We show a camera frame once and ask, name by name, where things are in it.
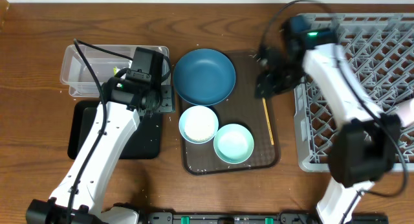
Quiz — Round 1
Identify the light blue rice bowl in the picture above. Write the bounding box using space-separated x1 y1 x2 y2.
179 106 219 144

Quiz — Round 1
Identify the dark blue plate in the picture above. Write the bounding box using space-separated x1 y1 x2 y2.
173 49 236 106

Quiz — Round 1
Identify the mint green bowl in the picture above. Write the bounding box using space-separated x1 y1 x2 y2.
213 124 254 164

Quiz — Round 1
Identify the pink cup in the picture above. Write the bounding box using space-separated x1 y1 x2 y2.
395 99 414 128

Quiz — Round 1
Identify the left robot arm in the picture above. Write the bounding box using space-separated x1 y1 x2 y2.
25 47 175 223

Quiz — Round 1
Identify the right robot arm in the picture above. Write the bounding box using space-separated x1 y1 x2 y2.
255 16 402 223

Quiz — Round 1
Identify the wooden chopstick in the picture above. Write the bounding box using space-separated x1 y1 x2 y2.
262 98 274 146

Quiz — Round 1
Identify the black tray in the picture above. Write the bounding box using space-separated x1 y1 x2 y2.
67 100 162 159

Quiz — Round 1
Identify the clear plastic bin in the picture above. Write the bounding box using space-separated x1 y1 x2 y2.
60 45 169 98

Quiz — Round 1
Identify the brown serving tray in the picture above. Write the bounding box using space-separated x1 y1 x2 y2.
181 50 280 175

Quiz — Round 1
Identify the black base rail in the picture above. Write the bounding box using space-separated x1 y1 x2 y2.
138 212 389 224

